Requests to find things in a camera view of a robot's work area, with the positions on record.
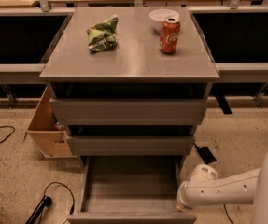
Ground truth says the grey bottom drawer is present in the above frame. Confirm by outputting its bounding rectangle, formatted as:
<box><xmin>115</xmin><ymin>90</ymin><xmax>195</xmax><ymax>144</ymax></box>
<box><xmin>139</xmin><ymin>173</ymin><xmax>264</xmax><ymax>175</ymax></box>
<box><xmin>67</xmin><ymin>156</ymin><xmax>196</xmax><ymax>224</ymax></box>

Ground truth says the grey drawer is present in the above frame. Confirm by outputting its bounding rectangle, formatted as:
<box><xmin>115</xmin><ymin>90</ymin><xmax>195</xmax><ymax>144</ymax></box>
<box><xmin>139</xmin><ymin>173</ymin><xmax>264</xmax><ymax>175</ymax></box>
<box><xmin>67</xmin><ymin>156</ymin><xmax>196</xmax><ymax>224</ymax></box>
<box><xmin>67</xmin><ymin>125</ymin><xmax>194</xmax><ymax>156</ymax></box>
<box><xmin>50</xmin><ymin>98</ymin><xmax>207</xmax><ymax>125</ymax></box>

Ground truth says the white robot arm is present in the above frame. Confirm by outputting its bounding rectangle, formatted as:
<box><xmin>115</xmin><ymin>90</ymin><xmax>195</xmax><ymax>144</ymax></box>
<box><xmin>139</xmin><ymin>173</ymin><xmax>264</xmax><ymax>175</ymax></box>
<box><xmin>177</xmin><ymin>152</ymin><xmax>268</xmax><ymax>224</ymax></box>

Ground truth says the grey drawer cabinet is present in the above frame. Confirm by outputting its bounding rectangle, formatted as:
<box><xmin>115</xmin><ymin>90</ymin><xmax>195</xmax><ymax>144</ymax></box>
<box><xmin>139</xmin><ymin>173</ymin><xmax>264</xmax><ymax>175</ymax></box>
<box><xmin>39</xmin><ymin>6</ymin><xmax>219</xmax><ymax>173</ymax></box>

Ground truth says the grey middle drawer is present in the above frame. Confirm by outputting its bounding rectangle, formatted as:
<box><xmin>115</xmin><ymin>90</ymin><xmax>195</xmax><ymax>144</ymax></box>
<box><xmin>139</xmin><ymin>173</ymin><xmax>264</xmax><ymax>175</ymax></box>
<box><xmin>67</xmin><ymin>125</ymin><xmax>194</xmax><ymax>156</ymax></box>

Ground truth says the grey top drawer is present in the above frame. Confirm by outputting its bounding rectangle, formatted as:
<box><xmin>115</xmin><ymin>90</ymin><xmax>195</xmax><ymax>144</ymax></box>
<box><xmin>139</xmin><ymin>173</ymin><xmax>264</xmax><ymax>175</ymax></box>
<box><xmin>50</xmin><ymin>98</ymin><xmax>207</xmax><ymax>125</ymax></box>

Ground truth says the green chip bag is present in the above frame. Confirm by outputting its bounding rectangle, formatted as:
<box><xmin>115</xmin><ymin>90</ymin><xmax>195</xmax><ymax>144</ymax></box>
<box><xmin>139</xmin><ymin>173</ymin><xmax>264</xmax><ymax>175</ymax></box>
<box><xmin>87</xmin><ymin>15</ymin><xmax>119</xmax><ymax>52</ymax></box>

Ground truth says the orange soda can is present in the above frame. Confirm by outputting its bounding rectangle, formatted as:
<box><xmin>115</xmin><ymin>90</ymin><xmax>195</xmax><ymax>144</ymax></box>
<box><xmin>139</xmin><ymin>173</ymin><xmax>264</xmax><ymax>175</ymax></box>
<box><xmin>159</xmin><ymin>16</ymin><xmax>180</xmax><ymax>54</ymax></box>

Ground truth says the cardboard box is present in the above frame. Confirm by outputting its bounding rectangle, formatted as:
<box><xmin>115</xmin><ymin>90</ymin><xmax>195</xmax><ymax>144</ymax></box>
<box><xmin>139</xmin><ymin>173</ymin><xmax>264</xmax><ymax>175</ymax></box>
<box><xmin>27</xmin><ymin>88</ymin><xmax>73</xmax><ymax>158</ymax></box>

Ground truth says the white bowl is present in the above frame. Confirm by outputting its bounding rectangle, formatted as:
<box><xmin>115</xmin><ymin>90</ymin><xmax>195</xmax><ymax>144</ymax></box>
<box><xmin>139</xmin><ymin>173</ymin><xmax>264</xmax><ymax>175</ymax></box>
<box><xmin>149</xmin><ymin>8</ymin><xmax>179</xmax><ymax>33</ymax></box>

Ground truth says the black power adapter with cable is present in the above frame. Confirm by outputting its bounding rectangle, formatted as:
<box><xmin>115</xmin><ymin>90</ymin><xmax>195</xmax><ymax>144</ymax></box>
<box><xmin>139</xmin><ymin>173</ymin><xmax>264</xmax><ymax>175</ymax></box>
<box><xmin>195</xmin><ymin>145</ymin><xmax>234</xmax><ymax>224</ymax></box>

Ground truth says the black cable with plug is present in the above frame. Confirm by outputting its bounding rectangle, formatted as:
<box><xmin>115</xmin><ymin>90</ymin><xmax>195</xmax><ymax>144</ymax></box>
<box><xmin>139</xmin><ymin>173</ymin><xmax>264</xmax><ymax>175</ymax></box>
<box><xmin>24</xmin><ymin>181</ymin><xmax>76</xmax><ymax>224</ymax></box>

